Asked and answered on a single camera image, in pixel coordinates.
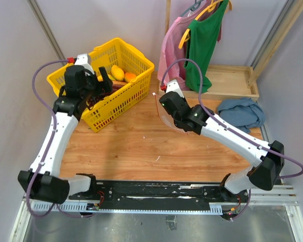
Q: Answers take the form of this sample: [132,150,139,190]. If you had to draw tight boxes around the clear zip top bag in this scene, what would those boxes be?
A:
[153,92,187,135]

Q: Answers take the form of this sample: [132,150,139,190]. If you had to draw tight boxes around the dark purple toy grapes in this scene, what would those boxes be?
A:
[86,96,101,110]

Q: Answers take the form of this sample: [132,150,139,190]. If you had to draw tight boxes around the toy pork meat slab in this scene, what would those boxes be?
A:
[105,83,126,96]

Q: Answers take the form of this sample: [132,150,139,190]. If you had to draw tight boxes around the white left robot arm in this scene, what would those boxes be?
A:
[18,54,113,204]

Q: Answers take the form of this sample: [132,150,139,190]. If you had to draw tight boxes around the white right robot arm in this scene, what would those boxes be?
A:
[155,80,284,202]

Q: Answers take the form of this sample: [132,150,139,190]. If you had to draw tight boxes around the green tank top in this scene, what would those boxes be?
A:
[184,1,229,93]

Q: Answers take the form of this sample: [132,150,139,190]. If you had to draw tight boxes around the yellow toy banana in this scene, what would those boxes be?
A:
[97,74,116,82]

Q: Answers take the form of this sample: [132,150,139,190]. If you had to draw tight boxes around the yellow toy mango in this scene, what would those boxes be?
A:
[111,65,125,81]

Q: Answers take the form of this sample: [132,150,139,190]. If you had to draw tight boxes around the orange toy fruit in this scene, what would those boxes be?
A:
[124,72,136,83]

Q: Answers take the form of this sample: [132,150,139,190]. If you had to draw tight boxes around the yellow plastic shopping basket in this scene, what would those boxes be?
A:
[47,38,155,132]

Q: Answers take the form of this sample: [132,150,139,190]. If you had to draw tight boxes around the pink shirt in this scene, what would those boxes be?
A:
[158,17,193,91]

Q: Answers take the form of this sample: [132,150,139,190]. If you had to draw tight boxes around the wooden clothes rack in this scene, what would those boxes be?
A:
[158,0,303,102]

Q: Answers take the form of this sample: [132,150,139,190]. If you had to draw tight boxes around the yellow clothes hanger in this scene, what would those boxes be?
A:
[178,0,233,50]

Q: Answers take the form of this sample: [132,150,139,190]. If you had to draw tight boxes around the blue crumpled cloth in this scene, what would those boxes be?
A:
[217,97,266,134]

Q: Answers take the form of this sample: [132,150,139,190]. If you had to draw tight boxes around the grey clothes hanger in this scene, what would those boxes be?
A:
[180,0,204,17]

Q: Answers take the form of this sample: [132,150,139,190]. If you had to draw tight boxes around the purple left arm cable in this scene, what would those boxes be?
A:
[26,59,99,219]

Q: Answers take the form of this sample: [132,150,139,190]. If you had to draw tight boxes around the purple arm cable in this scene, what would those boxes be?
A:
[26,59,99,219]
[161,58,303,222]

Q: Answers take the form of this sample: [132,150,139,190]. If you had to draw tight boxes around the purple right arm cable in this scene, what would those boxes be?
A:
[161,58,303,222]

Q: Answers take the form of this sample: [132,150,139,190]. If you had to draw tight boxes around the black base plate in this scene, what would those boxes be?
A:
[69,180,248,213]

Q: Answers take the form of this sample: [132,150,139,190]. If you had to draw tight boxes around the aluminium frame rail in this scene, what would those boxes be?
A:
[27,186,298,217]

